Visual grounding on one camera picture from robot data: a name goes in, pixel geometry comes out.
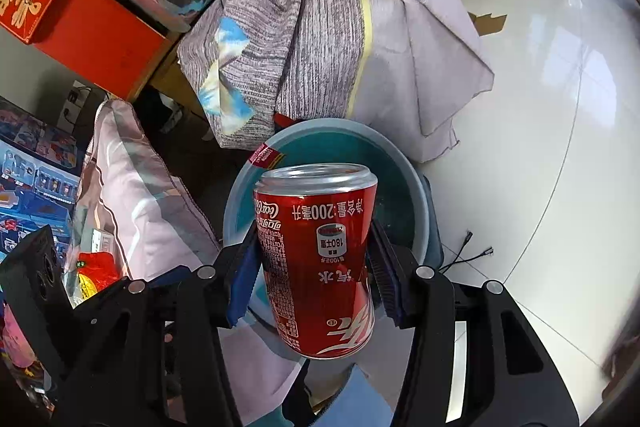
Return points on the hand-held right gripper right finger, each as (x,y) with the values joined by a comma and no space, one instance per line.
(395,289)

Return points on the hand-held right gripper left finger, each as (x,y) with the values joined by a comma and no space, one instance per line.
(241,289)

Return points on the red soda can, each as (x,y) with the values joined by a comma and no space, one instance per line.
(315,267)

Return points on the blue plastic basin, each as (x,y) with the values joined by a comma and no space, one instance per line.
(395,207)

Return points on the red snack packet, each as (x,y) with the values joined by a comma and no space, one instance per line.
(97,274)

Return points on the blue toy box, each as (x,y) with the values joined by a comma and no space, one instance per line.
(35,157)

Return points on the small red packet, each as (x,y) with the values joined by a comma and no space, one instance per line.
(265,156)

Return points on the white power strip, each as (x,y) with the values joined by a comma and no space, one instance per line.
(76,99)

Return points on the grey striped blanket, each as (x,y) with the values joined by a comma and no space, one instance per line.
(310,57)

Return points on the cardboard piece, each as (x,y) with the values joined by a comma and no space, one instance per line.
(486,23)

